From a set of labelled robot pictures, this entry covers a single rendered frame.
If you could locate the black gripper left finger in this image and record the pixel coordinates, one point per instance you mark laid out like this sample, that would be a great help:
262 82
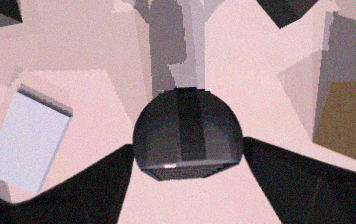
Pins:
95 195

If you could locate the dark grey controller unit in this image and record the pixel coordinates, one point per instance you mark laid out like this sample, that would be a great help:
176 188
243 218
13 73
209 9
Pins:
187 133

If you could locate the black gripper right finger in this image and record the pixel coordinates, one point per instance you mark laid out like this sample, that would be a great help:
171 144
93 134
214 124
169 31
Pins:
301 189

